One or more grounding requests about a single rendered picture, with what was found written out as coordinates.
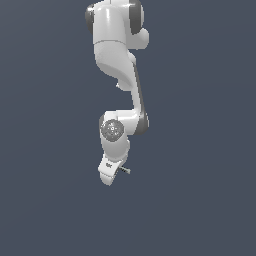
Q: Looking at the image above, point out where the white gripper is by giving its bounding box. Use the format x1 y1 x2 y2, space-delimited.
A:
97 152 131 187

